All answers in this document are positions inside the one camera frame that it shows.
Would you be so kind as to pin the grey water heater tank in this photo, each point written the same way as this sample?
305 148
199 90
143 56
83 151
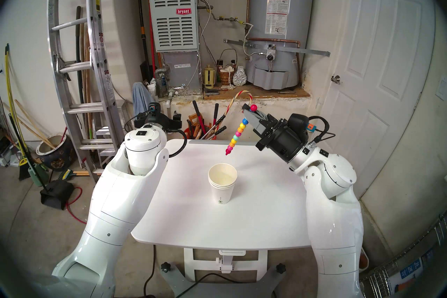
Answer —
300 4

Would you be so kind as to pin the blue white carton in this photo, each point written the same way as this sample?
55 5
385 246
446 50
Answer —
412 273

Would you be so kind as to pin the blue cloth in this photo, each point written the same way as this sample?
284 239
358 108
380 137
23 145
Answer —
141 98

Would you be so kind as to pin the aluminium extension ladder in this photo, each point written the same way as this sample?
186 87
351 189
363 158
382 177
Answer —
77 66

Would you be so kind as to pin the white paper cup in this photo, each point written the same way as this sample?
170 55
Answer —
222 175
223 188

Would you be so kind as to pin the long black pole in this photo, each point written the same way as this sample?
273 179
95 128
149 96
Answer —
78 39

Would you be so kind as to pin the flexible metal conduit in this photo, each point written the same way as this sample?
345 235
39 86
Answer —
208 23

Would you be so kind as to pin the green watering can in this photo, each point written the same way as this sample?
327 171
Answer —
36 178

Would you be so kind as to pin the wooden pole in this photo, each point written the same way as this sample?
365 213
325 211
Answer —
35 125

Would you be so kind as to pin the colourful bead stack marker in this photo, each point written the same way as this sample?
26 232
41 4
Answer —
239 133

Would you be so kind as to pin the white light switch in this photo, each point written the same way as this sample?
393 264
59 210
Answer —
442 88

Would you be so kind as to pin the black table knob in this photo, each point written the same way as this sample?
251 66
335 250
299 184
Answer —
165 267
280 268

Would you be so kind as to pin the white planter with brown pots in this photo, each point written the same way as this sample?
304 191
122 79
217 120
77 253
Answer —
365 260

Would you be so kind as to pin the striped candy cane decoration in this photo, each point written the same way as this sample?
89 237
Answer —
233 102

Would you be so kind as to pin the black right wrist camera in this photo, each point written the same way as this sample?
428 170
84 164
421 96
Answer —
297 122

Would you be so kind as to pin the white PVC pipe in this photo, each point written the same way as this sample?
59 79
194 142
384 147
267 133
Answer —
168 107

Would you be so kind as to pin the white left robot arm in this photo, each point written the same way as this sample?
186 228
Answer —
118 196

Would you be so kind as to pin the grey drain pipe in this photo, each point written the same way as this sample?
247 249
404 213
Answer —
161 72

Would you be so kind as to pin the crumpled aluminium foil bundle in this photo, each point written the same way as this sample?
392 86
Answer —
239 77

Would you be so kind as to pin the yellow jug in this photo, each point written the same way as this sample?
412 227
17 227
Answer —
209 78

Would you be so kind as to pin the grey Bryant furnace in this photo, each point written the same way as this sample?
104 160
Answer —
174 28

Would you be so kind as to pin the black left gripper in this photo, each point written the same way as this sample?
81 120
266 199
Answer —
173 123

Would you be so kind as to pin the gas pipe with yellow valve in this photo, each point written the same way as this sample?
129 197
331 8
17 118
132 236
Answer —
225 18

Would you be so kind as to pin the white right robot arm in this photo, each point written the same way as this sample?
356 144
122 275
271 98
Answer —
335 224

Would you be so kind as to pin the white panel door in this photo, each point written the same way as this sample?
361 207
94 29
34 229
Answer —
366 56

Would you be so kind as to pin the white cup with green logo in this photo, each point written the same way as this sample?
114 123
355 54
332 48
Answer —
223 196

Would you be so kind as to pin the dark blue ceramic pot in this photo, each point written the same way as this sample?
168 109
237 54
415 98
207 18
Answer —
59 161

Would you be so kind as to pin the black dustpan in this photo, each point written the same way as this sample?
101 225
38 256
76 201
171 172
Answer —
57 194

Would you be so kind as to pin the wooden platform board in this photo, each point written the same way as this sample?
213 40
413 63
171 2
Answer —
279 94

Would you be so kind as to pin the white table frame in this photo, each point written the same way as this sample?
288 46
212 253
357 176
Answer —
195 266

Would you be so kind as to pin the black pole with orange band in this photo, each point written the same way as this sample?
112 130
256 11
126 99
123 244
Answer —
142 32

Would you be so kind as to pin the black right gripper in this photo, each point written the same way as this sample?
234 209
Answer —
283 142

